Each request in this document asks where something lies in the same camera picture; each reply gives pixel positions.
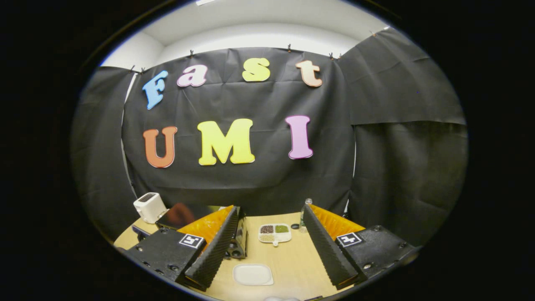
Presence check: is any white square plate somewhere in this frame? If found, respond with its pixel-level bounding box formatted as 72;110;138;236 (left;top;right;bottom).
233;263;274;286

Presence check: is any clear plastic water bottle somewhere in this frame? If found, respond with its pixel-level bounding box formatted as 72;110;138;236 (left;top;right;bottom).
299;198;313;233

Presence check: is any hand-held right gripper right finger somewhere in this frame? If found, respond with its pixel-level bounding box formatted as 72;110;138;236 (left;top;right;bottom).
303;203;419;291

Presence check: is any black electric oven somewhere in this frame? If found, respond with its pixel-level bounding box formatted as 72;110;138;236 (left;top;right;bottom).
157;204;249;260

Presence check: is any black backdrop cloth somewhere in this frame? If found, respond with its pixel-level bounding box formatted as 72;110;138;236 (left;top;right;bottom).
70;27;469;247

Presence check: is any white toaster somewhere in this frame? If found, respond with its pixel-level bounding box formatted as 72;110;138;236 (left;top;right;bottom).
133;192;168;224

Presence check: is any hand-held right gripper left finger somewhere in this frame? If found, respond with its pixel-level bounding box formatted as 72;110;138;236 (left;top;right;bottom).
125;204;241;292

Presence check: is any white compartment seasoning dish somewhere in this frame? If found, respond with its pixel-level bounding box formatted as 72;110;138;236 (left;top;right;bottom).
258;224;292;247

